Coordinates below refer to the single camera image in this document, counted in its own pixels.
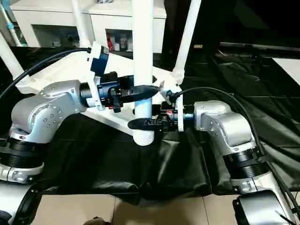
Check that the black metal rail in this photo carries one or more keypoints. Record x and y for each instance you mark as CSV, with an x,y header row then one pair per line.
x,y
260,45

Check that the white cabinet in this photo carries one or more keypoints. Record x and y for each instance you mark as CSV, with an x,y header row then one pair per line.
x,y
117,18

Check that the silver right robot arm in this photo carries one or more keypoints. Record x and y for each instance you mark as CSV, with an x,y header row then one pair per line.
x,y
225,126

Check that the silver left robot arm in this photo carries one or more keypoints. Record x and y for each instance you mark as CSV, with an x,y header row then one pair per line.
x,y
42,112

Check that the white flat board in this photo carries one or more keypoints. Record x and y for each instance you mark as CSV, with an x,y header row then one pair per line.
x,y
289,63

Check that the white plastic table top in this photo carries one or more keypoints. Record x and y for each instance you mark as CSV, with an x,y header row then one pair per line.
x,y
70,75

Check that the black plastic mat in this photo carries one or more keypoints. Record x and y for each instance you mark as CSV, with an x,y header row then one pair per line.
x,y
140,164

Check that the white plastic table leg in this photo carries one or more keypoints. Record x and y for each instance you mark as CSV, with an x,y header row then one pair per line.
x,y
80,23
11,58
143,47
187,37

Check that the small tan tag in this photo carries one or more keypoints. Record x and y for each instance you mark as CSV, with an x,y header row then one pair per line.
x,y
198,46

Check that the small grey object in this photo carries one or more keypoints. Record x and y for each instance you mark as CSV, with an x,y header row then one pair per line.
x,y
104,1

